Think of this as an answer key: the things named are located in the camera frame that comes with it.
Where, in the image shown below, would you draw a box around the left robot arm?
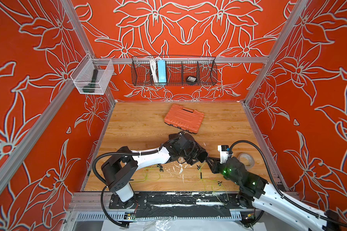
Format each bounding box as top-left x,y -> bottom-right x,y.
92,131 -> 209,204

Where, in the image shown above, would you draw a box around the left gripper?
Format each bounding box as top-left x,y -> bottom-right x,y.
180,142 -> 207,166

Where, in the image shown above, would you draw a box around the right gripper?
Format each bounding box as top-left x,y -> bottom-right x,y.
205,155 -> 242,186

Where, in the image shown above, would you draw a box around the clear plastic bin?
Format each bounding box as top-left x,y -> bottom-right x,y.
71,54 -> 115,95

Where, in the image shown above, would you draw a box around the white cables in basket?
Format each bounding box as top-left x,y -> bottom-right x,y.
149,57 -> 159,84

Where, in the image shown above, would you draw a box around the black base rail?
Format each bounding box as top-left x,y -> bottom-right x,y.
108,191 -> 264,219

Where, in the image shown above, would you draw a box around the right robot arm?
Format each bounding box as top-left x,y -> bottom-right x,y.
206,157 -> 341,231

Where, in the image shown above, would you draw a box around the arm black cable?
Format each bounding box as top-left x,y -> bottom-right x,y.
228,140 -> 347,231
91,148 -> 163,229

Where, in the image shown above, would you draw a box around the orange tool case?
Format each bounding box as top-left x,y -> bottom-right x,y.
164,104 -> 204,134

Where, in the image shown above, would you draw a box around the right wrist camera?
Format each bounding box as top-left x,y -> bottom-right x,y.
218,145 -> 232,164

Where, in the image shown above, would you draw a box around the black phone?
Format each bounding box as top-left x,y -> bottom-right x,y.
196,150 -> 208,163

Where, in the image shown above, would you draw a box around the blue box in basket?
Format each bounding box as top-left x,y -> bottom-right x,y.
157,60 -> 167,85

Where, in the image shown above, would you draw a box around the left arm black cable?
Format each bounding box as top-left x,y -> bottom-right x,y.
91,148 -> 163,229

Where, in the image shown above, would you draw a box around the black wire basket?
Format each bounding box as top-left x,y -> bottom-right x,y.
131,55 -> 218,87

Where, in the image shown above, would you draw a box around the black flashlight in bin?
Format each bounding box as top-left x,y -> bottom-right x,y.
83,69 -> 98,93

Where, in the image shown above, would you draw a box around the clear tape roll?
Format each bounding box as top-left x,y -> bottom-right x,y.
237,153 -> 255,170

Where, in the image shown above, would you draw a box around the yellow earphones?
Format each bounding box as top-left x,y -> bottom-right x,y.
191,165 -> 229,206
130,164 -> 164,184

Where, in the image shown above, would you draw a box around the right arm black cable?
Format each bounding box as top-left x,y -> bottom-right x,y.
228,140 -> 347,231

